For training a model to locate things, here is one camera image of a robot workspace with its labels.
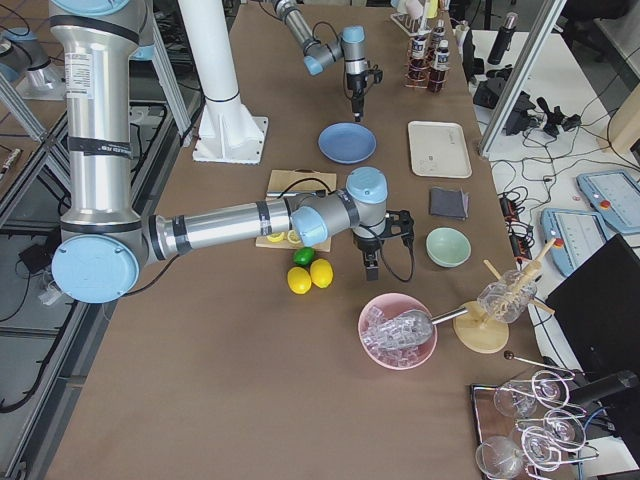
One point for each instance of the clear glass mug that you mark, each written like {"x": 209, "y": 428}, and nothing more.
{"x": 506, "y": 299}

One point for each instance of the wine glass rack tray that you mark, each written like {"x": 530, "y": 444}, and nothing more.
{"x": 528, "y": 428}

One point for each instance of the cream rabbit tray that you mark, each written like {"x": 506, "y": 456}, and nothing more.
{"x": 438, "y": 149}

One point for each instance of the lemon half lower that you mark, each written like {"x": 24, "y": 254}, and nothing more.
{"x": 276, "y": 237}

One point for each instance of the dark drink bottle back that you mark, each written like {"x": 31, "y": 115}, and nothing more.
{"x": 438, "y": 34}

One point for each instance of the green lime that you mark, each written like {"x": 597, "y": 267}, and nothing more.
{"x": 303, "y": 257}

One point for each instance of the wooden cutting board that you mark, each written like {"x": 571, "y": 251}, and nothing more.
{"x": 296, "y": 179}

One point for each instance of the black thermos bottle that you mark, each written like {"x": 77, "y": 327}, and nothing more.
{"x": 503, "y": 39}

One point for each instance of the black monitor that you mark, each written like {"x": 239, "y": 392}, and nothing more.
{"x": 597, "y": 308}

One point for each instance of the blue teach pendant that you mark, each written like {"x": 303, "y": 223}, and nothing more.
{"x": 615, "y": 196}
{"x": 581, "y": 234}

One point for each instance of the steel muddler black cap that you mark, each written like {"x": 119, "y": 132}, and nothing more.
{"x": 294, "y": 192}

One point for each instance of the blue teach pendant upper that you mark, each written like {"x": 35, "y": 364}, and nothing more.
{"x": 615, "y": 196}

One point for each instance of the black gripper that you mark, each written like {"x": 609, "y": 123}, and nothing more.
{"x": 367, "y": 243}
{"x": 355, "y": 85}

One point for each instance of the wooden cup stand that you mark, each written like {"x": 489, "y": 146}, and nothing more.
{"x": 480, "y": 332}

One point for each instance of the metal ice scoop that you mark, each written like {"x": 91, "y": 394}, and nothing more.
{"x": 416, "y": 327}

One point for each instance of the yellow lemon near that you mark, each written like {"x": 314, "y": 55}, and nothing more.
{"x": 299, "y": 280}

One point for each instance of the aluminium frame post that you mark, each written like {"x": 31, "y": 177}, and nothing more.
{"x": 542, "y": 26}

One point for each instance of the dark drink bottle front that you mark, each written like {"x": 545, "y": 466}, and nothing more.
{"x": 439, "y": 67}

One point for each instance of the grey folded cloth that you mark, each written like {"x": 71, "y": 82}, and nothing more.
{"x": 448, "y": 203}

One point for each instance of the blue plate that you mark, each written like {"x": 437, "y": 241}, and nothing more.
{"x": 347, "y": 143}

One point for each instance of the dark drink bottle middle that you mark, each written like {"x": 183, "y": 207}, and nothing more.
{"x": 417, "y": 62}

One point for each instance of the yellow lemon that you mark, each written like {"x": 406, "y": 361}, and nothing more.
{"x": 299, "y": 280}
{"x": 321, "y": 273}

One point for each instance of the copper wire bottle rack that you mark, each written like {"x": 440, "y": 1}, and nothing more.
{"x": 427, "y": 63}

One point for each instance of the dark drink bottle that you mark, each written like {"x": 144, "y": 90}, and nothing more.
{"x": 417, "y": 62}
{"x": 438, "y": 34}
{"x": 439, "y": 67}

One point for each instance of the yellow lemon far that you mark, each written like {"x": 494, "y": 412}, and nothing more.
{"x": 321, "y": 273}

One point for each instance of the pink bowl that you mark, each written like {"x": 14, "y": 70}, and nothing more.
{"x": 393, "y": 304}

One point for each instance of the green bowl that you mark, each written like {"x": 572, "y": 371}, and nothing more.
{"x": 447, "y": 247}

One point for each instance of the clear ice cubes pile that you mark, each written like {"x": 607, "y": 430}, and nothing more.
{"x": 378, "y": 338}

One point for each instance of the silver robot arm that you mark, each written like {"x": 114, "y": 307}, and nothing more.
{"x": 105, "y": 243}
{"x": 349, "y": 46}

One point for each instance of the blue teach pendant lower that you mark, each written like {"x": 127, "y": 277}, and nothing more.
{"x": 581, "y": 234}

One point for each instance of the lemon half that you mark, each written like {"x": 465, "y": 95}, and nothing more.
{"x": 293, "y": 239}
{"x": 276, "y": 237}

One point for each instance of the white pillar with base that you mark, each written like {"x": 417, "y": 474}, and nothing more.
{"x": 228, "y": 132}

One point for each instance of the lemon half upper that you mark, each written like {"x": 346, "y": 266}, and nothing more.
{"x": 293, "y": 239}

